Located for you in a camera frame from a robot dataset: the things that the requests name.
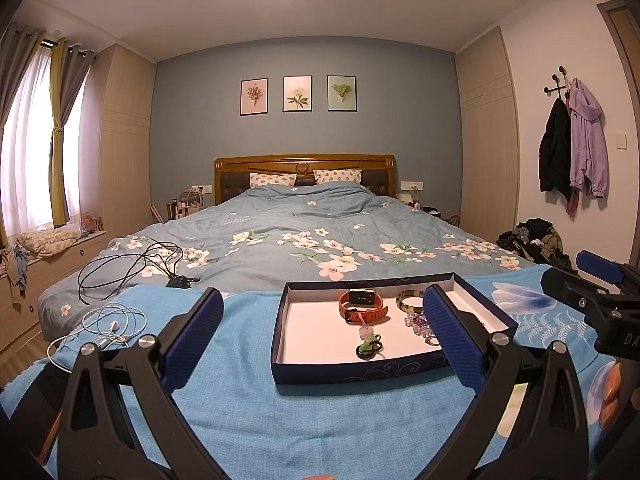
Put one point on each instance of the group of cosmetic bottles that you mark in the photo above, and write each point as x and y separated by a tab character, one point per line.
177	207

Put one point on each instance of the grey door frame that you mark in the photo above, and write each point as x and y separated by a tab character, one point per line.
617	25

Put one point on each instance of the framed white flower picture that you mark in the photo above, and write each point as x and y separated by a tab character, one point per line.
297	93

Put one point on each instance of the black wall coat rack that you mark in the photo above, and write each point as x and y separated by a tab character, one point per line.
556	85

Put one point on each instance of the white wall socket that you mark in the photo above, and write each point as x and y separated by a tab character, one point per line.
411	184
201	189

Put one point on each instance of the heap of mixed clothes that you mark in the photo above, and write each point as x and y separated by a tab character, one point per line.
15	265

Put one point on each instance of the beige window seat cabinet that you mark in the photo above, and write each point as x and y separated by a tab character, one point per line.
60	270

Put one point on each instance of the person's right hand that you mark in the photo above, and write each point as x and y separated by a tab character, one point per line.
612	395

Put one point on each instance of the pink pendant charm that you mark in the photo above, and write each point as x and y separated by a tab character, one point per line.
368	333

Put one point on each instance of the white sheer curtain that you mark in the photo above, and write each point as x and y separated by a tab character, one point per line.
30	160

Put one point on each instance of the wooden bed headboard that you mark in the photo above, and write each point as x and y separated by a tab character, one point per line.
305	160

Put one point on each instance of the navy box with white inside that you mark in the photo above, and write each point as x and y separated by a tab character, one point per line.
310	330

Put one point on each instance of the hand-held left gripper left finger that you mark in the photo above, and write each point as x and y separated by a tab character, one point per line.
195	340

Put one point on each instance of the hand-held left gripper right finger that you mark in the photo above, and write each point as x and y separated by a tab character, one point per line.
452	340

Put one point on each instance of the black curtain rod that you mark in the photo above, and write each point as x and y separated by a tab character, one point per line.
47	43

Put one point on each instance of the framed pink flower picture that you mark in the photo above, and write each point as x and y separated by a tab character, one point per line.
254	96

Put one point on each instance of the black jacket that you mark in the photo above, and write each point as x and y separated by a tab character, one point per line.
554	155

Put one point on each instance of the bright blue printed blanket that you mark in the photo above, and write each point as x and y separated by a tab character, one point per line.
300	425

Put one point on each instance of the grey-blue floral duvet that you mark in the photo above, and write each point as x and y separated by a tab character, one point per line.
300	210

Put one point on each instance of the beige crumpled bedding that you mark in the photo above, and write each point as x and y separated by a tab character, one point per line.
47	242

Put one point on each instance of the purple jacket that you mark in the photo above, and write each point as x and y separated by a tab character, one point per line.
590	145

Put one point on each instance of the white bedside device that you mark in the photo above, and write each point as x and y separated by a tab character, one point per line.
415	199

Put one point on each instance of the black charger hub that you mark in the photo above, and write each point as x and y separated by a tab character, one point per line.
180	281

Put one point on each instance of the pile of dark clothes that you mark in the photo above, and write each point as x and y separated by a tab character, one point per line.
540	245

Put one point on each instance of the beige built-in wardrobe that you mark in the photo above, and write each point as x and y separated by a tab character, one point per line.
127	150
487	150

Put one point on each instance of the framed green leaf picture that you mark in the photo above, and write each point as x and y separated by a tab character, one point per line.
342	93

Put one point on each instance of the small pink fan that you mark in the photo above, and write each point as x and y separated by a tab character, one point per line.
90	222

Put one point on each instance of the orange smart band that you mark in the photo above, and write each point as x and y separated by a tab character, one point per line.
372	315

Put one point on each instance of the white patterned pillow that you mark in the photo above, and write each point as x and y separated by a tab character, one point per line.
272	180
337	176

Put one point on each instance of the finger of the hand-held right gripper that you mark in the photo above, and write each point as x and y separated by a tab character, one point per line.
570	287
600	266

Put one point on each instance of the green clip charm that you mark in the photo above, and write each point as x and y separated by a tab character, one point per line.
371	344

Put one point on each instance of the white light switch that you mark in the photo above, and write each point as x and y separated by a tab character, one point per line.
621	141

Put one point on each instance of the yellow and grey curtain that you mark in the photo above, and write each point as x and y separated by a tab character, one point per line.
65	110

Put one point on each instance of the red scarf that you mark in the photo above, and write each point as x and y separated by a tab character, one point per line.
574	202

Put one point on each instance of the black bedside box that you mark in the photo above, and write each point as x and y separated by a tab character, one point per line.
431	208

